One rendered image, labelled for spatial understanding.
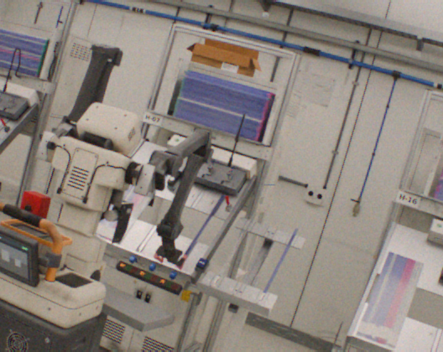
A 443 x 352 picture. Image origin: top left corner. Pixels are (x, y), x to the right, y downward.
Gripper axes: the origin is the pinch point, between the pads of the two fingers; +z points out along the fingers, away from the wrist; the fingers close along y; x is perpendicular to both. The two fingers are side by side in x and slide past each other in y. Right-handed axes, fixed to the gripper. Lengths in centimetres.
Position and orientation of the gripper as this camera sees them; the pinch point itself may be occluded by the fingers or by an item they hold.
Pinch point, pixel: (171, 265)
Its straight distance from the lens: 299.8
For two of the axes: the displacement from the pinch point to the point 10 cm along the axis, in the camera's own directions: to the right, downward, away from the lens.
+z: 0.6, 6.8, 7.3
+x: -4.6, 6.7, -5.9
